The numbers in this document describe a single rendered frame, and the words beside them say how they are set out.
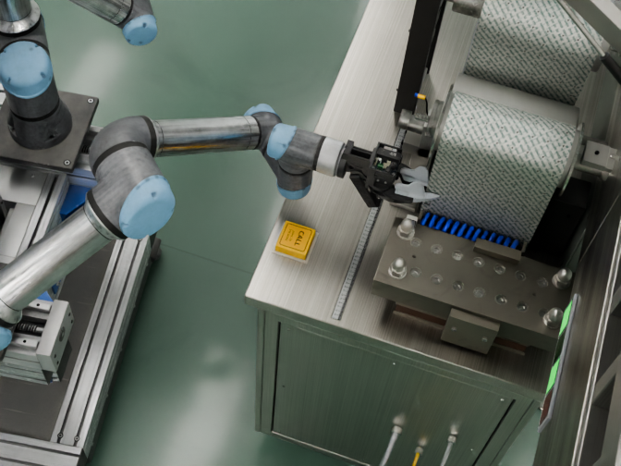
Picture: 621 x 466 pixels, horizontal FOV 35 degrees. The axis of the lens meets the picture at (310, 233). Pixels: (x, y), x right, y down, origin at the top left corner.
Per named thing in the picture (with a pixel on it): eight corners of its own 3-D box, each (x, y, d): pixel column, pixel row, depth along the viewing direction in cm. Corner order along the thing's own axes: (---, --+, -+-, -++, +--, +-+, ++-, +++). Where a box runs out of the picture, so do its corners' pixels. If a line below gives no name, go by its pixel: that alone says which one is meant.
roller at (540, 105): (452, 97, 212) (462, 60, 202) (567, 131, 209) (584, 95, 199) (437, 140, 206) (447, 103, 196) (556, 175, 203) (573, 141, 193)
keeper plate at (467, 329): (442, 331, 206) (452, 307, 197) (488, 346, 205) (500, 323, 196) (439, 341, 205) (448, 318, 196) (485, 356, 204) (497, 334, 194)
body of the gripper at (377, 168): (395, 177, 195) (338, 160, 197) (390, 202, 202) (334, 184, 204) (406, 148, 199) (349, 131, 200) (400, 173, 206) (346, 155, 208)
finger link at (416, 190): (439, 194, 196) (395, 180, 197) (434, 210, 201) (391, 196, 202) (444, 182, 197) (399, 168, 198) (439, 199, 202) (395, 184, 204)
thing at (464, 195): (420, 209, 209) (434, 158, 193) (529, 243, 206) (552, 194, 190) (420, 211, 208) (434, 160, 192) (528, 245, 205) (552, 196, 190)
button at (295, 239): (286, 225, 219) (286, 219, 217) (315, 235, 218) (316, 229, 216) (274, 251, 215) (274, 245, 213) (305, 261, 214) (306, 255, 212)
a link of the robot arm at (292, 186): (294, 157, 222) (296, 128, 212) (318, 194, 217) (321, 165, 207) (262, 170, 219) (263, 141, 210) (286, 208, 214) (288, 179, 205)
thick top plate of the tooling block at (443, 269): (392, 231, 211) (395, 215, 206) (574, 288, 206) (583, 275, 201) (370, 293, 203) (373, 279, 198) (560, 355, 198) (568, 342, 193)
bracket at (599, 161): (584, 144, 188) (588, 138, 186) (614, 153, 187) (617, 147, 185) (579, 165, 185) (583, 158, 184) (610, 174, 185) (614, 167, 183)
